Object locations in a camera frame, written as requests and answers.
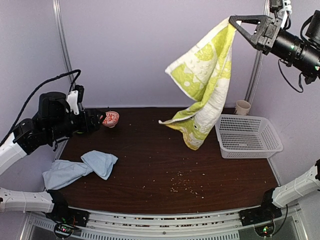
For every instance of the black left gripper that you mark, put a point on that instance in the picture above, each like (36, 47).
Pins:
(94, 125)

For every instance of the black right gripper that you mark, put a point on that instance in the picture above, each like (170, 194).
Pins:
(265, 26)

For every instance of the green white patterned towel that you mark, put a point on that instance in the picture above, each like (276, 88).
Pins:
(203, 74)

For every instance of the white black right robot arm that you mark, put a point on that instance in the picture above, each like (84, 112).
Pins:
(303, 53)

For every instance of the red white patterned bowl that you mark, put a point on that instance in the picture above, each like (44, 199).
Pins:
(111, 119)

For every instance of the light blue towel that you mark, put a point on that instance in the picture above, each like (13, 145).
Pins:
(63, 172)

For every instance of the beige cup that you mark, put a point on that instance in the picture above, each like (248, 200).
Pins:
(242, 107)

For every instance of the white perforated plastic basket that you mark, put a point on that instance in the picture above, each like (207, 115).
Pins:
(247, 137)

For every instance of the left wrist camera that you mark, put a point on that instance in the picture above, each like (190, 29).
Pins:
(74, 98)

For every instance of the right aluminium frame post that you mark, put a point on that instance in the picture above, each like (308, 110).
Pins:
(254, 77)

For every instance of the aluminium frame post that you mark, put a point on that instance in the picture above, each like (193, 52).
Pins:
(61, 34)
(254, 77)

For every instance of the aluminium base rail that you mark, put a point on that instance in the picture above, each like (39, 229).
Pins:
(234, 224)

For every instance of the left aluminium frame post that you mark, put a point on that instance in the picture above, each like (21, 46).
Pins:
(61, 34)

